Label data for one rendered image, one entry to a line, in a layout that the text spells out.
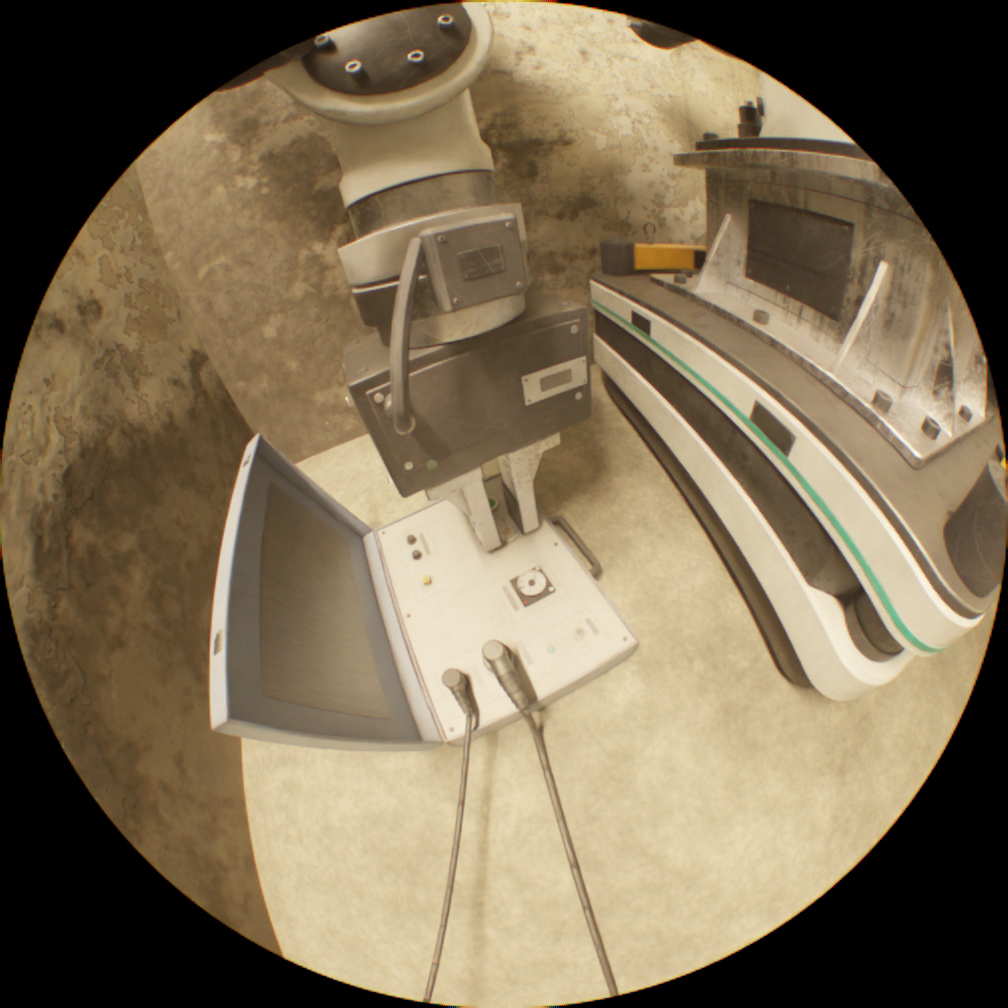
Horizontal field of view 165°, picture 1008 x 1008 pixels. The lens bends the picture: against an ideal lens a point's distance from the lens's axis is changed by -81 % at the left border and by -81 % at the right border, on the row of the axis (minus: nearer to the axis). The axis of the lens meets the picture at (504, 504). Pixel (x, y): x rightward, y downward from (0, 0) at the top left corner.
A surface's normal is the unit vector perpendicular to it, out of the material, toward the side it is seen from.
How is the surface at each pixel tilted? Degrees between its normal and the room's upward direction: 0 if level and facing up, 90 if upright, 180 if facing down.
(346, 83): 111
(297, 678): 75
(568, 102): 90
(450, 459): 90
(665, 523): 0
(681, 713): 0
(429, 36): 90
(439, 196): 90
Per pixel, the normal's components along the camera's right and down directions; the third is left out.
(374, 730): 0.82, -0.58
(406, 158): 0.13, 0.72
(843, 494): -0.97, 0.23
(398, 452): 0.42, 0.62
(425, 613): -0.16, -0.67
